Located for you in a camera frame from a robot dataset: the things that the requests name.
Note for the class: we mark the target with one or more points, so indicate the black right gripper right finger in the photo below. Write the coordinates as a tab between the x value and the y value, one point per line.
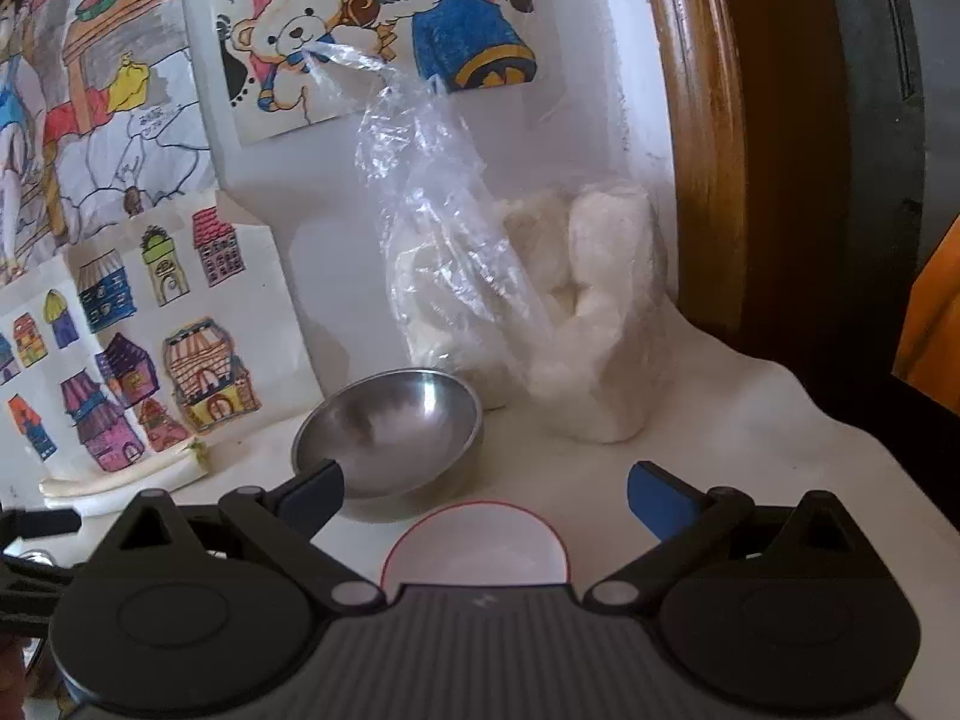
721	549

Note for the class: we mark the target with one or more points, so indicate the orange cloth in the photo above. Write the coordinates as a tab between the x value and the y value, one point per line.
928	356

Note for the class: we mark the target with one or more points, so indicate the teddy bear drawing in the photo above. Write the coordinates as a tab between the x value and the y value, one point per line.
279	78

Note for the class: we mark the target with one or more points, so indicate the brown wooden chair frame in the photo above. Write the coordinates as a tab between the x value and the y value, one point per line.
760	130

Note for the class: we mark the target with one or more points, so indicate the plastic bag of buns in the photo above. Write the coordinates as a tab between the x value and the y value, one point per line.
555	299

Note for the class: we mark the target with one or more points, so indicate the colourful houses drawing paper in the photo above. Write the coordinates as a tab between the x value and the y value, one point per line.
127	357

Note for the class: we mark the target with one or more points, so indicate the person's left hand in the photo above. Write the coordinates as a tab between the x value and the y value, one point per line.
15	686

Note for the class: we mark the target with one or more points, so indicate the floral white bowl red rim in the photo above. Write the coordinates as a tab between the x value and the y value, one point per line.
478	543

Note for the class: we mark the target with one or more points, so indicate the stainless steel bowl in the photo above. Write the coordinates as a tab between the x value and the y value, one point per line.
393	434

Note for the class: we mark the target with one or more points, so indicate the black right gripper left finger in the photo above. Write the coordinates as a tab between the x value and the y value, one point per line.
251	549

